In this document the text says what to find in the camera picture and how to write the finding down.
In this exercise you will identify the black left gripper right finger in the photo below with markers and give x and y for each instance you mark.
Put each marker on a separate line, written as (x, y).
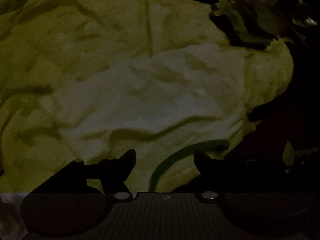
(211, 172)

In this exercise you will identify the dark leafy patterned cloth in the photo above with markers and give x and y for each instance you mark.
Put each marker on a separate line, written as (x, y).
(246, 23)

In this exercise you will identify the floral cream bed sheet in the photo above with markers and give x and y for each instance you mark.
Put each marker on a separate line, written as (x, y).
(48, 44)

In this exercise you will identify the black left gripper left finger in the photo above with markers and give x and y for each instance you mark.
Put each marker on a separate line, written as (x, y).
(114, 172)

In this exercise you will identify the white small printed t-shirt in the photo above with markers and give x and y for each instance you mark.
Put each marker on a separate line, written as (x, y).
(156, 106)

